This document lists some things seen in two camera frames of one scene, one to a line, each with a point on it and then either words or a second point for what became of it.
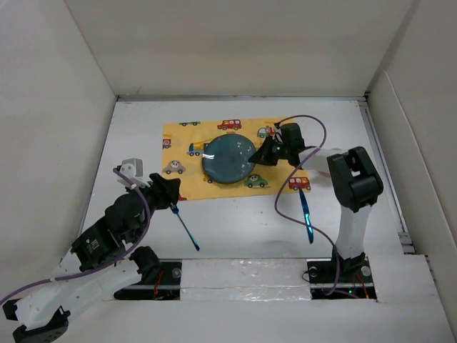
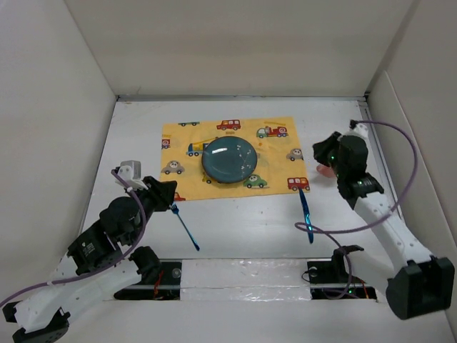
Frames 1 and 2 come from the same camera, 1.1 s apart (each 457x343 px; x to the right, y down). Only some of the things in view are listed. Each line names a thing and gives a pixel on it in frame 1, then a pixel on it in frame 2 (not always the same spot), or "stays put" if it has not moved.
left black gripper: (166, 189) stays put
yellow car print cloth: (183, 145) stays put
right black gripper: (262, 155) to (320, 148)
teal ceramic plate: (226, 158) stays put
